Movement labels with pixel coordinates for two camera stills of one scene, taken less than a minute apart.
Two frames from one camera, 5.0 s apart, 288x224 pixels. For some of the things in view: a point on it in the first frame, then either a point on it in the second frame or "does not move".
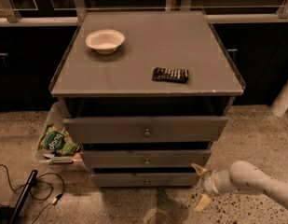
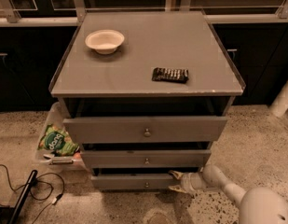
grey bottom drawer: [145, 179] does not move
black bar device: [23, 197] does not move
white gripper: [207, 182] → [188, 182]
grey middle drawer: [147, 159] does not move
